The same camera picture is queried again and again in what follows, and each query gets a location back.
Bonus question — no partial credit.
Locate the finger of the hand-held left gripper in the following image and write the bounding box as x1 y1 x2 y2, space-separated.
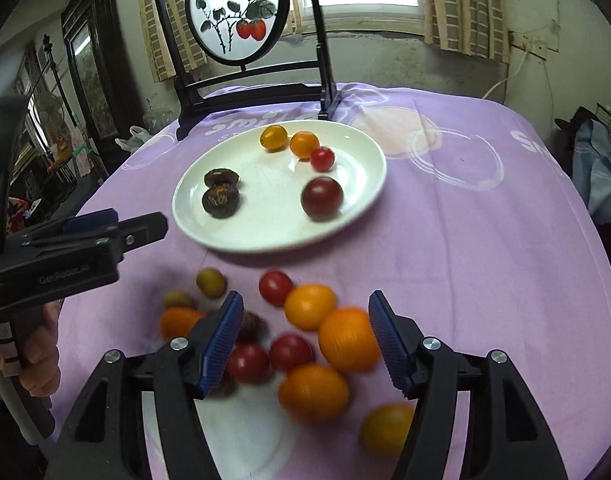
116 212 169 252
64 209 120 235

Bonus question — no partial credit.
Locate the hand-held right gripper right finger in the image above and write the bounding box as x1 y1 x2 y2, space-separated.
368 290 569 480

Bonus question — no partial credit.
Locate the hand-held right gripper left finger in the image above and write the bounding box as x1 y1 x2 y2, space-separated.
44 291 245 480

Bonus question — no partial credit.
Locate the dark brown tomato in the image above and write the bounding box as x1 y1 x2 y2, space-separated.
237 311 268 345

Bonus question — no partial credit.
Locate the large orange tomato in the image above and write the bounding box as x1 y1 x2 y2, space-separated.
278 363 350 425
317 307 385 374

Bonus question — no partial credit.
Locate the orange cherry tomato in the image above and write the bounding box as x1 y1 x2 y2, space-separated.
290 131 321 159
159 307 207 342

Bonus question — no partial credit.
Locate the olive green cherry tomato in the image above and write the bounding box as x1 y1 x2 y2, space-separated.
164 289 198 311

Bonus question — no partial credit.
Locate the yellow-green cherry tomato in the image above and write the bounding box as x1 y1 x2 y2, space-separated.
196 268 228 300

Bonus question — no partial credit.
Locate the yellow-orange tomato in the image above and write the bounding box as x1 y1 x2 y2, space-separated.
360 403 417 457

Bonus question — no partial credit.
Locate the orange-yellow tomato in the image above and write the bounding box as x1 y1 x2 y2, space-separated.
284 284 337 332

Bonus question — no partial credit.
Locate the white plate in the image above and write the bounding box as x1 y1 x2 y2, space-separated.
172 121 387 252

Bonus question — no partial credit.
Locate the person's left hand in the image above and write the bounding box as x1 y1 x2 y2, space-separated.
0 300 62 397

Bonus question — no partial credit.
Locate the dark brown mushroom lower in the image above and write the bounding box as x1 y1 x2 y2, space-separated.
202 185 242 219

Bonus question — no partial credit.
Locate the dark brown mushroom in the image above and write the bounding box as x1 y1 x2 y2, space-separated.
202 185 242 219
204 168 240 188

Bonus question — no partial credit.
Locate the white plastic bag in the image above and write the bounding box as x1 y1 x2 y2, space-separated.
116 125 154 154

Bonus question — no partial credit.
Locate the dark brown mushroom upper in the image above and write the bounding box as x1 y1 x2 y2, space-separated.
204 168 240 188

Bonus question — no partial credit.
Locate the purple printed tablecloth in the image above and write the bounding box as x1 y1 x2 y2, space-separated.
44 81 611 480

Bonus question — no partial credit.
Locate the black tripod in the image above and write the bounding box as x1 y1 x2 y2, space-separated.
42 34 82 128

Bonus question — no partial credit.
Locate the dark wooden cabinet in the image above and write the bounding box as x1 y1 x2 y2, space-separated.
60 0 137 142

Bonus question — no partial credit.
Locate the yellow cherry tomato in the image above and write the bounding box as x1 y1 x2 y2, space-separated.
260 125 289 152

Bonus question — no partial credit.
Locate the dark red tomato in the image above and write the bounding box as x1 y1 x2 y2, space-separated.
300 176 345 221

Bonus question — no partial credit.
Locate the small red cherry tomato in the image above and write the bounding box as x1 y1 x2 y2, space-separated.
310 146 335 171

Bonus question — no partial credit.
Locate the checkered curtain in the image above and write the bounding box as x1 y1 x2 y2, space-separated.
136 0 209 84
419 0 511 64

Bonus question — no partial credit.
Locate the black chair with round painting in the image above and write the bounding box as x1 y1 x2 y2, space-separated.
134 0 342 142

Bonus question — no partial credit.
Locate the light blue cloth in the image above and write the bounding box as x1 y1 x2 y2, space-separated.
570 119 611 227

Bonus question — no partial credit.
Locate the white cable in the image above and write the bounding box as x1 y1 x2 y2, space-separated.
483 50 530 102

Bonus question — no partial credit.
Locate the wall outlet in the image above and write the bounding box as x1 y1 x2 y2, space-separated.
507 30 549 57

